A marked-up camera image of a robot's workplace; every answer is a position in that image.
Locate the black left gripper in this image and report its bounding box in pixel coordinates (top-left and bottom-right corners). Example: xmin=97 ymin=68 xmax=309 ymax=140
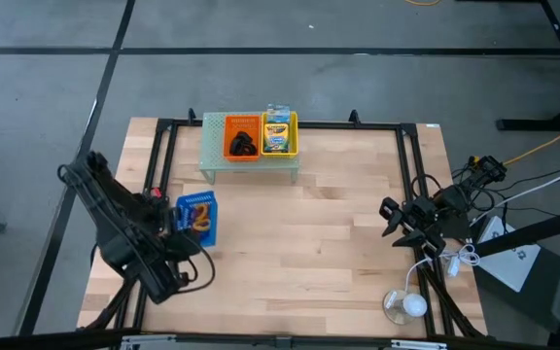
xmin=161 ymin=205 xmax=203 ymax=264

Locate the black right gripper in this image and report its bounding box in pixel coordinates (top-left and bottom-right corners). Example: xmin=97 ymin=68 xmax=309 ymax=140
xmin=378 ymin=195 xmax=449 ymax=257

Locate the blue plastic basket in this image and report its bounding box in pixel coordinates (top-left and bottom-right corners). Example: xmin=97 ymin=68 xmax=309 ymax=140
xmin=174 ymin=190 xmax=220 ymax=249

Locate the green mesh shelf riser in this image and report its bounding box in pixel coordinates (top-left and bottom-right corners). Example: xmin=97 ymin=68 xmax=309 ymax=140
xmin=198 ymin=111 xmax=301 ymax=187

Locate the orange plastic basket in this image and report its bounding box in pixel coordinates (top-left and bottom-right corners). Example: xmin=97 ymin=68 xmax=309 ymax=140
xmin=222 ymin=114 xmax=263 ymax=163

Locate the yellow plastic basket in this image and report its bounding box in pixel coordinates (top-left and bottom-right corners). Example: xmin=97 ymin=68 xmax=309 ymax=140
xmin=260 ymin=111 xmax=300 ymax=159

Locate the white bulb on clear disc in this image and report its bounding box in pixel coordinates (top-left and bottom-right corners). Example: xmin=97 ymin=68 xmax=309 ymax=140
xmin=382 ymin=289 xmax=430 ymax=326

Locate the white flat box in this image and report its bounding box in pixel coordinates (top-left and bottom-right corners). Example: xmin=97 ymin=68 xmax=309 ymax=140
xmin=475 ymin=214 xmax=543 ymax=294

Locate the black rig crossbeam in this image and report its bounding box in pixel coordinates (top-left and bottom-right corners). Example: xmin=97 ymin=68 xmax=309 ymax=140
xmin=0 ymin=328 xmax=560 ymax=350

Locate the black floor stand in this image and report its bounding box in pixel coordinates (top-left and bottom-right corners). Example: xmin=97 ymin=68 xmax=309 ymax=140
xmin=496 ymin=0 xmax=560 ymax=132

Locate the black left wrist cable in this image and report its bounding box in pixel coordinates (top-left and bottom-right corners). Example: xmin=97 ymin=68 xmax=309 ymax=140
xmin=175 ymin=241 xmax=217 ymax=296

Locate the white coiled cable adapter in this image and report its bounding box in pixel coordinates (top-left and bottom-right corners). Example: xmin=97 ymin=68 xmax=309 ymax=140
xmin=403 ymin=242 xmax=483 ymax=293

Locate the black cable bundle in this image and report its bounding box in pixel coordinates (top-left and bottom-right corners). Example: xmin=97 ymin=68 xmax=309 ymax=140
xmin=83 ymin=276 xmax=140 ymax=332
xmin=420 ymin=262 xmax=485 ymax=339

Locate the black aluminium table frame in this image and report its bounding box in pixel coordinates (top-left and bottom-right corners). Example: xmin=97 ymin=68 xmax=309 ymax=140
xmin=95 ymin=107 xmax=488 ymax=341

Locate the black desk frame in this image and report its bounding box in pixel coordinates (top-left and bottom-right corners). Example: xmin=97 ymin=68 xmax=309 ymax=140
xmin=473 ymin=202 xmax=560 ymax=259

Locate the white cable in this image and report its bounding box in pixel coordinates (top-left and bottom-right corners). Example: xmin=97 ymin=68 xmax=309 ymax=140
xmin=469 ymin=157 xmax=560 ymax=228

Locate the yellow cable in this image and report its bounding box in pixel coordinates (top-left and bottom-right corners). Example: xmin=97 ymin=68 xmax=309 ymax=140
xmin=503 ymin=116 xmax=560 ymax=166

